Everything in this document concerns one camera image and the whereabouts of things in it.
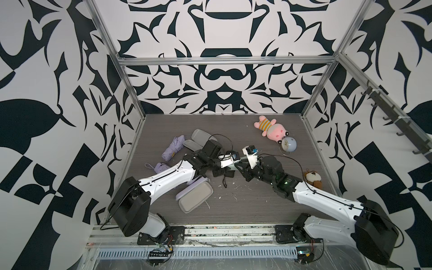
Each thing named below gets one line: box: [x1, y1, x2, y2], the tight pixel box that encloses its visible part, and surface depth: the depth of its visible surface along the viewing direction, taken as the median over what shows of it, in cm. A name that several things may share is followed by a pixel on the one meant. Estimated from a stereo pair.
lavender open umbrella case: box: [175, 176, 214, 214], surface depth 84 cm
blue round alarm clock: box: [279, 136, 297, 156], surface depth 98 cm
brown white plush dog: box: [303, 168, 322, 189], surface depth 91 cm
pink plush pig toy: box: [253, 115, 290, 145], surface depth 107 cm
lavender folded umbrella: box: [144, 135, 186, 174], surface depth 101 cm
